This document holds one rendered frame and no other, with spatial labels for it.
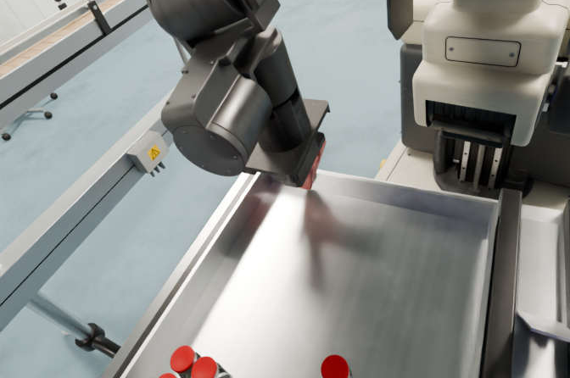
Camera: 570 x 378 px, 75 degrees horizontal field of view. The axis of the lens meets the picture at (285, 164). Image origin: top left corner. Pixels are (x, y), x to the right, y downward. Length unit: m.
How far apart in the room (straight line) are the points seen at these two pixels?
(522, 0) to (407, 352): 0.58
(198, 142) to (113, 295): 1.49
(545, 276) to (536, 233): 0.05
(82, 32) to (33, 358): 1.20
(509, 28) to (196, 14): 0.57
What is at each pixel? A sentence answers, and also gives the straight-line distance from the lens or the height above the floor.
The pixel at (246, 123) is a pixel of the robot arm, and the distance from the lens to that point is 0.26.
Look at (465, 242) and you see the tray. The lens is 0.41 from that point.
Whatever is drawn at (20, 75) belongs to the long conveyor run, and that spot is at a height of 0.92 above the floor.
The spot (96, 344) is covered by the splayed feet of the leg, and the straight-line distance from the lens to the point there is 1.48.
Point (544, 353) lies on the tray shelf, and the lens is 0.38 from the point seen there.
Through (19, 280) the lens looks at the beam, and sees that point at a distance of 1.25.
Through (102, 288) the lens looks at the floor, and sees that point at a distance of 1.78.
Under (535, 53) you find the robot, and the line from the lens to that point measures 0.76.
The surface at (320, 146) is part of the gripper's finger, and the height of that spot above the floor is 0.97.
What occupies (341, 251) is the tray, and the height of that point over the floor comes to 0.88.
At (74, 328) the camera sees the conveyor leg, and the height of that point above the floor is 0.22.
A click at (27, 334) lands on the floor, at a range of 1.89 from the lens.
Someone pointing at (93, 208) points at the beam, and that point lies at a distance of 1.30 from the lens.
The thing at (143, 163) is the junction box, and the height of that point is 0.50.
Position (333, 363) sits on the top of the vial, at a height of 0.93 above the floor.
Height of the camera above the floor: 1.22
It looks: 42 degrees down
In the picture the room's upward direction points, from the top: 18 degrees counter-clockwise
